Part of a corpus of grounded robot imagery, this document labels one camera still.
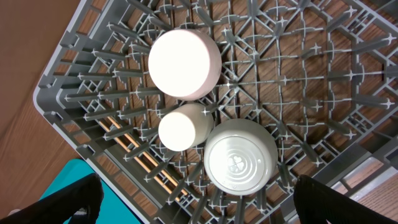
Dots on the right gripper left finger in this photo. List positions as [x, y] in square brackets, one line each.
[79, 202]

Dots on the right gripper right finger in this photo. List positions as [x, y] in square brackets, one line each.
[316, 203]

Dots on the wooden chopstick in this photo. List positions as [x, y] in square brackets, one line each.
[142, 164]
[147, 155]

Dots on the grey bowl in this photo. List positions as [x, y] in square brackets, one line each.
[240, 156]

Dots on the grey dishwasher rack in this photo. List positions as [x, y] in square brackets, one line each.
[320, 76]

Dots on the white cup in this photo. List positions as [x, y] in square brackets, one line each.
[185, 127]

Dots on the teal serving tray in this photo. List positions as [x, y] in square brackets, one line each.
[113, 210]

